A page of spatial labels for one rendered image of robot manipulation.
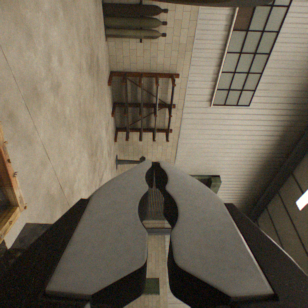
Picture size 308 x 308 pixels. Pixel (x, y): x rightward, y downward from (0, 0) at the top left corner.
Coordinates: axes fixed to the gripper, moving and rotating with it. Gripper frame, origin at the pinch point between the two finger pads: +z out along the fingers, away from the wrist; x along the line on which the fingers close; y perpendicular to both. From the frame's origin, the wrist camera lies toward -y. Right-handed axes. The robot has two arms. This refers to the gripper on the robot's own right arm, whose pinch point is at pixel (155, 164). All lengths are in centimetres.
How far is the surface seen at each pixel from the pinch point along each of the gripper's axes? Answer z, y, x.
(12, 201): 13.1, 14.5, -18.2
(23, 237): 15.9, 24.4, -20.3
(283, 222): 759, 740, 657
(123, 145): 819, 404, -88
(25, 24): 222, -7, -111
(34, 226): 18.3, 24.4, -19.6
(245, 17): 679, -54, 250
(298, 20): 686, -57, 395
